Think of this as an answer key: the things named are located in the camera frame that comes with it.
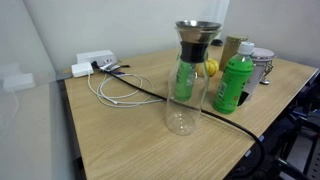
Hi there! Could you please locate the white metal clasp container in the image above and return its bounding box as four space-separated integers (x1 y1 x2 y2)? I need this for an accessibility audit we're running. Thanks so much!
244 48 275 101

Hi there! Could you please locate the white power strip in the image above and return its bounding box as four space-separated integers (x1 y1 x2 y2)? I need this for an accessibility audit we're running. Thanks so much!
76 50 117 66

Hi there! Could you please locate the thick black cable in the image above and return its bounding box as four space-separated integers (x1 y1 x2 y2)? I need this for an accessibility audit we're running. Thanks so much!
90 60 267 180

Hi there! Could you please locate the small yellow pumpkin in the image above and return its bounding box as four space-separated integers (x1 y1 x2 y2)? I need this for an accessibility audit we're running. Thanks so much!
196 58 219 77

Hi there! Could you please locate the glass carafe with metal funnel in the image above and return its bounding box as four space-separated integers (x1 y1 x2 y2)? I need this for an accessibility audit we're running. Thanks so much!
166 20 222 135

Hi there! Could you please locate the green plastic drink bottle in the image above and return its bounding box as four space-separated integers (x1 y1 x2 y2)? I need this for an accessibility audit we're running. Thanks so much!
213 42 254 114

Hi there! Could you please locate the white power adapter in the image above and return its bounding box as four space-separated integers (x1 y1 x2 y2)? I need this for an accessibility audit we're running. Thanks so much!
71 62 94 78

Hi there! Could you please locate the white coiled cable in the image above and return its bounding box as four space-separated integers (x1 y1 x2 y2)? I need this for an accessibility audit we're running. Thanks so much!
87 73 167 109

